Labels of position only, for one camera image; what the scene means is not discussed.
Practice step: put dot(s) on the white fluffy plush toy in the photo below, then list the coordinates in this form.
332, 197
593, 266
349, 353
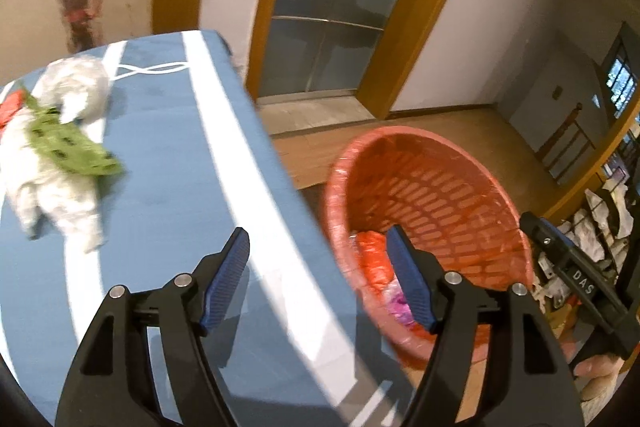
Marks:
50, 192

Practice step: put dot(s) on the person's right hand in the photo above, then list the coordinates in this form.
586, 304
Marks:
597, 367

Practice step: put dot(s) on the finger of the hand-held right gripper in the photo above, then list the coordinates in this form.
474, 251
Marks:
560, 252

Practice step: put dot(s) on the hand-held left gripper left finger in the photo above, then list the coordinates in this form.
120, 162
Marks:
227, 277

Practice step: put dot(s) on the black metal rack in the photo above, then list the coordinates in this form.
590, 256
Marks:
612, 252

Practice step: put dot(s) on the wooden door frame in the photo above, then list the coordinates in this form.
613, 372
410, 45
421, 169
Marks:
400, 37

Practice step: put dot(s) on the blue white striped tablecloth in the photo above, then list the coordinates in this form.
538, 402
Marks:
165, 147

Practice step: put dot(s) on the purple plastic bag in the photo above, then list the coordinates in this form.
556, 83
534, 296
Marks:
397, 307

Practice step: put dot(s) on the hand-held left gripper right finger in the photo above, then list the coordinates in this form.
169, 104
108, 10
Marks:
411, 279

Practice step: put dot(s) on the frosted glass door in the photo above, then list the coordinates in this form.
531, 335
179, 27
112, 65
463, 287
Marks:
340, 7

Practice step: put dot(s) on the wooden chair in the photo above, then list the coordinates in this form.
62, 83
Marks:
570, 132

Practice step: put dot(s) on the window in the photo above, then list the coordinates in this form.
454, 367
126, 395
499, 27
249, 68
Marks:
620, 84

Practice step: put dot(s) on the glass vase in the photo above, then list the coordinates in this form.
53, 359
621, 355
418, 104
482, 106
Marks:
80, 19

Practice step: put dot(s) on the brown wall plate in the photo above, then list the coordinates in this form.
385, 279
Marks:
557, 92

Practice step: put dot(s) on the small white plastic bag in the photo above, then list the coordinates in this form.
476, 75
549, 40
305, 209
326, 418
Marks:
80, 82

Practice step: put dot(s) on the orange plastic wastebasket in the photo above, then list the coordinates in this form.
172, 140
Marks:
440, 187

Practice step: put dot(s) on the wooden partition frame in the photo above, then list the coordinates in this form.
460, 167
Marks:
590, 177

